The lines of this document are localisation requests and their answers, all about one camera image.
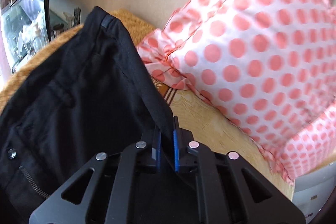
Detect left pink polka dot pillow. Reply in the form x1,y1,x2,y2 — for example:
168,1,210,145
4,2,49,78
137,0,335,182

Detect black pants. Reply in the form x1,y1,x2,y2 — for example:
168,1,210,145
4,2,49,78
0,6,174,224

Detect cluttered side table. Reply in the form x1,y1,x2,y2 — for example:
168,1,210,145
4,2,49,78
1,0,81,73

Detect white storage box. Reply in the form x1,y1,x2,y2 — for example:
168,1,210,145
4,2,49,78
292,164,335,223

